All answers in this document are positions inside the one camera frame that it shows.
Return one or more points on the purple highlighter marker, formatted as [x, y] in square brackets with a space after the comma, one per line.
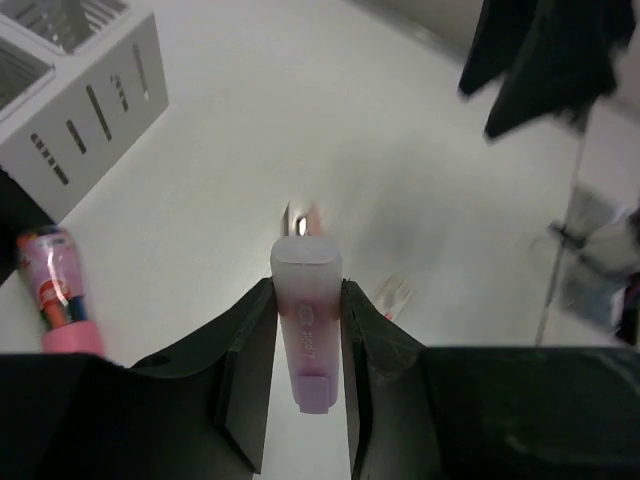
[307, 276]

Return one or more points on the white slotted container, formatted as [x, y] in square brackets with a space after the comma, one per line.
[81, 81]

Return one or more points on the pink crayon tube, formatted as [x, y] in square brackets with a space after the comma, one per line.
[50, 265]

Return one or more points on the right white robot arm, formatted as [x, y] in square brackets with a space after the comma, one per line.
[601, 283]

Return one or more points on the pink mini stapler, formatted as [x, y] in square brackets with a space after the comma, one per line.
[301, 219]

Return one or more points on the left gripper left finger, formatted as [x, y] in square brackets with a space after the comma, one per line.
[196, 409]

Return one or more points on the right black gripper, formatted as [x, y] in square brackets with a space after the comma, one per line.
[563, 68]

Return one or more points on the black slotted container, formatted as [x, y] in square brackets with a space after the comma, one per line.
[18, 213]

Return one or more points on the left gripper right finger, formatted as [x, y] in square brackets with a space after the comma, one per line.
[450, 412]

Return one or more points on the small eraser box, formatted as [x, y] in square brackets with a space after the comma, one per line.
[392, 297]

